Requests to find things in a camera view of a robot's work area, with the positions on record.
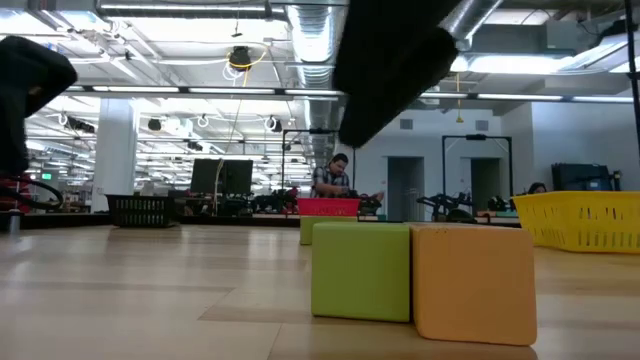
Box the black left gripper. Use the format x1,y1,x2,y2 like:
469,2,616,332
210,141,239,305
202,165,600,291
0,35,79,177

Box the green foam arch block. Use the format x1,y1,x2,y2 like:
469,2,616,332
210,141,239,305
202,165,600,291
298,215,359,247

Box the green foam cube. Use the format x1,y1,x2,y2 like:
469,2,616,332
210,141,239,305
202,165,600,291
311,222,412,324

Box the yellow hanging pendant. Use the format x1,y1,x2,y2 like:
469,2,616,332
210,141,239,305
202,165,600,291
453,72,465,125

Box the white building column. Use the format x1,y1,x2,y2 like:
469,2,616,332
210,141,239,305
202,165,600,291
91,97,140,214

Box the grey door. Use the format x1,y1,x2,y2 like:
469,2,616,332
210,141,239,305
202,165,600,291
469,157,502,199
387,156,426,223

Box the black hanging ceiling lamp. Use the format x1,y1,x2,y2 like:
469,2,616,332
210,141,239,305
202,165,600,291
228,45,253,72

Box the red plastic basket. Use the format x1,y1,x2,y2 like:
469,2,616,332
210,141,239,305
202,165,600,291
296,197,361,218

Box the long LED light bar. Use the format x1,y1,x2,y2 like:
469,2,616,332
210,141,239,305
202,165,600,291
64,85,636,104

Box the black plastic basket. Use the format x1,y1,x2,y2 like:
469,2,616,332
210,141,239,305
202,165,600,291
104,194,177,229

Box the black computer monitor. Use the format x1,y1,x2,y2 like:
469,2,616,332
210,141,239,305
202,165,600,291
189,158,224,195
219,159,255,196

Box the dark blue cabinet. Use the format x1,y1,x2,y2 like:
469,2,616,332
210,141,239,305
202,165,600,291
551,162,623,194

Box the yellow plastic basket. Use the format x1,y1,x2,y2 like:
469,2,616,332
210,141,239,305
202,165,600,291
511,191,640,255

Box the silver ventilation duct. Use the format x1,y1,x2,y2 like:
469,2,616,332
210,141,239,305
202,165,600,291
284,0,346,156
438,0,506,51

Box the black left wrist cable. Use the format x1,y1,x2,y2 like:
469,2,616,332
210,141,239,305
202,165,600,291
0,174,65,211

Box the black aluminium table frame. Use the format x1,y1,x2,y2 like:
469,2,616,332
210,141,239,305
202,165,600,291
19,212,524,231

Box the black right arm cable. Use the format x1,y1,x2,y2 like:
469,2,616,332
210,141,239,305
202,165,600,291
623,0,640,151

